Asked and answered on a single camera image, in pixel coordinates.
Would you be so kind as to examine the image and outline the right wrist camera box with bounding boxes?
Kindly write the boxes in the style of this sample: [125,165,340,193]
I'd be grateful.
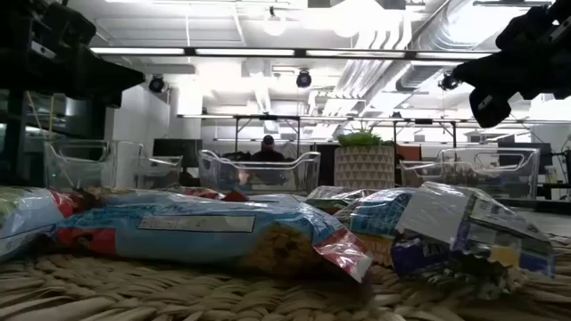
[495,3,571,51]

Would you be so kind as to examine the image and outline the long ceiling light strip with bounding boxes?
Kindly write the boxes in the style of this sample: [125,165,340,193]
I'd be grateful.
[88,45,494,62]

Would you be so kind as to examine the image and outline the round woven wicker tray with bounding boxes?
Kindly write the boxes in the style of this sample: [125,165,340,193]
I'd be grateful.
[0,231,571,321]

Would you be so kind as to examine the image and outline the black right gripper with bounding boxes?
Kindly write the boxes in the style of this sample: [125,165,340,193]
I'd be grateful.
[451,44,571,129]

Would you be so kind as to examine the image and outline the succulent in patterned white pot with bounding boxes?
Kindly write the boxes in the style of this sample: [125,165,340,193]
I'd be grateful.
[333,128,396,191]

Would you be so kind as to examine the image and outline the person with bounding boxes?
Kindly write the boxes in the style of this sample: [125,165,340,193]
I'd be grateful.
[251,134,286,162]

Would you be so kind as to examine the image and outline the black monitor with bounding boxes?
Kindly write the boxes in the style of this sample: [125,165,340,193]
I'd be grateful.
[153,137,204,169]

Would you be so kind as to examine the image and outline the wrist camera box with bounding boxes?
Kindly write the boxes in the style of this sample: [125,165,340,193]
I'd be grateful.
[42,2,97,48]
[495,3,571,51]

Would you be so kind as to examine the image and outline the red and green granola bar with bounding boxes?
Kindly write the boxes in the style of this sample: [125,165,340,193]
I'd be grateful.
[182,186,250,202]
[0,185,88,263]

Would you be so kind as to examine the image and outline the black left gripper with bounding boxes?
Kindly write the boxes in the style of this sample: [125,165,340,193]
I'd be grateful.
[44,43,146,109]

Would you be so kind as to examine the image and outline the snack packets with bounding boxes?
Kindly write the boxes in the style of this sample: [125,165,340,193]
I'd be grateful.
[333,186,418,268]

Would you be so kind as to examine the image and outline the black aluminium frame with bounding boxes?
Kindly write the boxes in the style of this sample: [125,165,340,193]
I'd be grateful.
[4,87,27,187]

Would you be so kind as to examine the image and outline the clear plastic bin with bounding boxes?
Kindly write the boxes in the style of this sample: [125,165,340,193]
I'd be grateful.
[43,138,184,192]
[398,146,542,201]
[198,149,322,195]

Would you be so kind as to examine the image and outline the white and blue granola bar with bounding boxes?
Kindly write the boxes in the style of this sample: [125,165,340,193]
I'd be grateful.
[391,180,558,281]

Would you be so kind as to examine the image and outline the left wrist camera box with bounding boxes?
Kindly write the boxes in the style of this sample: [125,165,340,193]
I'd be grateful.
[42,2,97,48]

